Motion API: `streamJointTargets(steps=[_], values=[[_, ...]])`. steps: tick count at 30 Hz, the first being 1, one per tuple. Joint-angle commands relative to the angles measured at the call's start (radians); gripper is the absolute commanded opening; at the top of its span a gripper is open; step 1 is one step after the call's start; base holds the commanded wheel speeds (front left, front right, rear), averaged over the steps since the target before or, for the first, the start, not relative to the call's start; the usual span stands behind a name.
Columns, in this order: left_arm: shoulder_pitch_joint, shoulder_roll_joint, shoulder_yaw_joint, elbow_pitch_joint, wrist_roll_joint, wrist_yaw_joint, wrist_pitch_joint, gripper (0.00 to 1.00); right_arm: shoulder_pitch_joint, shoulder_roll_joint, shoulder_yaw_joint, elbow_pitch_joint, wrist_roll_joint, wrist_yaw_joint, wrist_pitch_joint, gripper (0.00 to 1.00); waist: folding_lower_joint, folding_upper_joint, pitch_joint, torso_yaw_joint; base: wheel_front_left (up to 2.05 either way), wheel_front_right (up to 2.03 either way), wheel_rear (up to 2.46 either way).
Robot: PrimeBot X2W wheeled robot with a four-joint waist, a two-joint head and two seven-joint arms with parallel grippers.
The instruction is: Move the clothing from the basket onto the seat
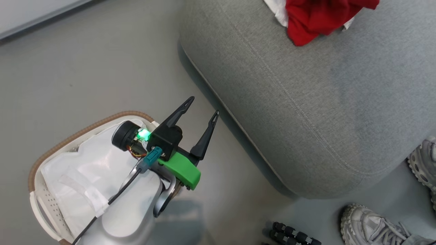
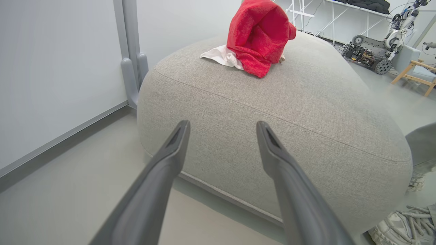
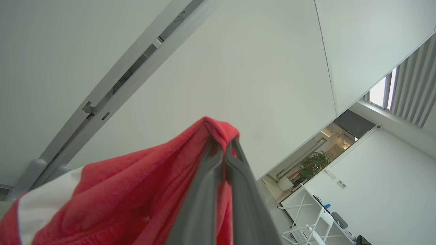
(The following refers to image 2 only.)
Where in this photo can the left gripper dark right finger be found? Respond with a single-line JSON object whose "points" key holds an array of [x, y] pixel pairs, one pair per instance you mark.
{"points": [[293, 190]]}

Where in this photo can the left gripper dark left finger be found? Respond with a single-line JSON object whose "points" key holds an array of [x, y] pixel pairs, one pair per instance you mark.
{"points": [[153, 190]]}

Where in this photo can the red and white jersey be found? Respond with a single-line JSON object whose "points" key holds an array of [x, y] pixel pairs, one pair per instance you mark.
{"points": [[259, 34]]}

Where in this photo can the wheeled mobile robot base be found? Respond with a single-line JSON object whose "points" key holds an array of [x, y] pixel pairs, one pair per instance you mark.
{"points": [[369, 52]]}

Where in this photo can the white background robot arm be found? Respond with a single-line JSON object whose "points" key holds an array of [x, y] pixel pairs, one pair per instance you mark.
{"points": [[402, 23]]}

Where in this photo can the grey fabric sofa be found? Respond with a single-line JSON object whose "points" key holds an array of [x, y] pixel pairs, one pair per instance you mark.
{"points": [[289, 102]]}

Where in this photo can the black cloth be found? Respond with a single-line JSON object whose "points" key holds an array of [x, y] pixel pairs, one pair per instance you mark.
{"points": [[371, 4]]}

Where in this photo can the white chunky sneaker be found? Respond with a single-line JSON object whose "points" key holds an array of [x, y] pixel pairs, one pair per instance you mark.
{"points": [[416, 182], [402, 226]]}

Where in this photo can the grey trouser leg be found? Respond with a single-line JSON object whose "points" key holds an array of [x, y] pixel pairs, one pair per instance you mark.
{"points": [[424, 146]]}

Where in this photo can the wooden chair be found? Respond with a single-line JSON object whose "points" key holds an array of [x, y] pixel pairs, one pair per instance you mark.
{"points": [[417, 73]]}

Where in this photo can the grey partition bottom rail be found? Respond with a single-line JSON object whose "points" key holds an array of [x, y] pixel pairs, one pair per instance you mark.
{"points": [[64, 136]]}

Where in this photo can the grey double partition post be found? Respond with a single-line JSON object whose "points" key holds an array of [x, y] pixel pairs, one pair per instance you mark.
{"points": [[131, 51]]}

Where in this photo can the white metal rack frame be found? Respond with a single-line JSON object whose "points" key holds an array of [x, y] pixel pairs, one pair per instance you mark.
{"points": [[332, 20]]}

